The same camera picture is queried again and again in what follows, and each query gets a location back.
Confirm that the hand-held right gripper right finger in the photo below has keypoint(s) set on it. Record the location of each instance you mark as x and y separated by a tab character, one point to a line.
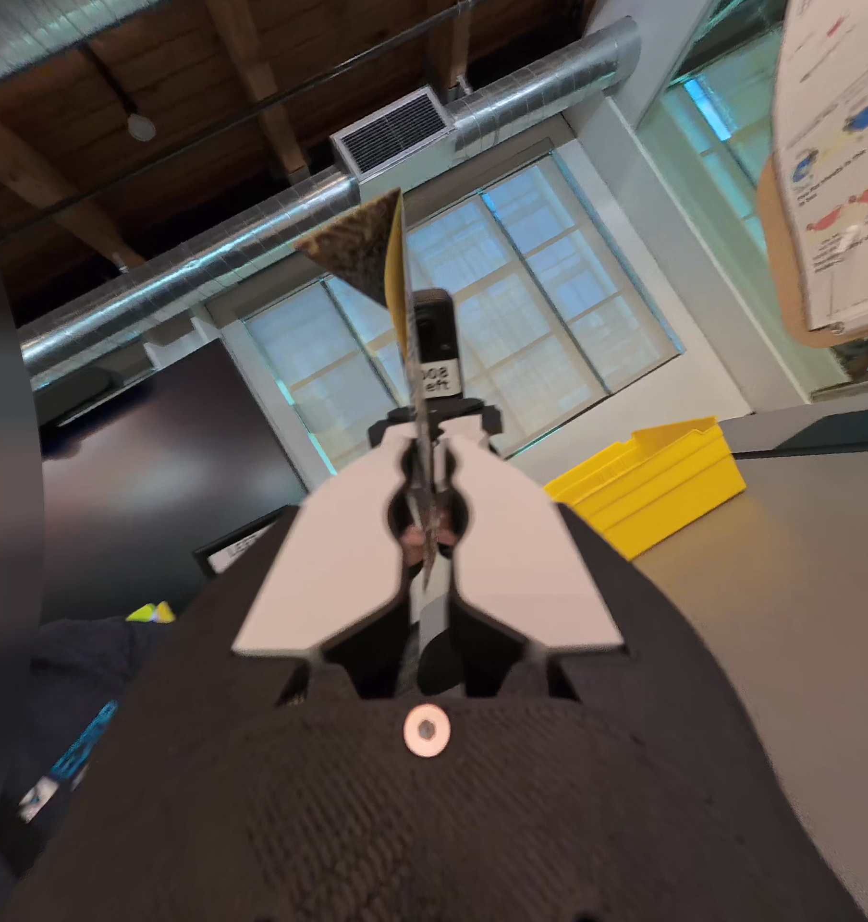
527	569

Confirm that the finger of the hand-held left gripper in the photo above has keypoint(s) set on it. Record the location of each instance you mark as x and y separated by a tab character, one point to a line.
444	468

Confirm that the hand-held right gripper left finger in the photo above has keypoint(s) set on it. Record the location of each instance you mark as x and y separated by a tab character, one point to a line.
333	562

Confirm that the black patterned origami paper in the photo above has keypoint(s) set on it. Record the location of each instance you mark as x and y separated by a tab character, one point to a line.
362	245

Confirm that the framed black-white marker sign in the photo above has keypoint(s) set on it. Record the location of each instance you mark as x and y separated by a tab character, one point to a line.
235	551

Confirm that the large paned window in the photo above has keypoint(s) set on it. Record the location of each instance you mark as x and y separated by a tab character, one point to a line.
549	288

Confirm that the yellow plastic bin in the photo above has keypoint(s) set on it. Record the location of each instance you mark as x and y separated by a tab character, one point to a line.
657	482

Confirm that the yellow-green tag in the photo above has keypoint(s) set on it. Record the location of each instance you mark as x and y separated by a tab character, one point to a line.
149	612

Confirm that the large dark screen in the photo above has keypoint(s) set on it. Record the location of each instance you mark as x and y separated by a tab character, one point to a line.
153	468

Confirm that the white vent grille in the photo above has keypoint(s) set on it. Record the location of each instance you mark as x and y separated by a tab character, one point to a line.
394	133

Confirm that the round ceiling sensor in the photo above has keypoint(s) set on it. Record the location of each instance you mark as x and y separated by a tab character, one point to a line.
141	127

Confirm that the white instruction poster board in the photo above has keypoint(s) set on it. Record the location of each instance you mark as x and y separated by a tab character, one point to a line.
837	180

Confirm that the silver ventilation duct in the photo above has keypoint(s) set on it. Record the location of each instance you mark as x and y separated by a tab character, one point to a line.
225	252
45	36

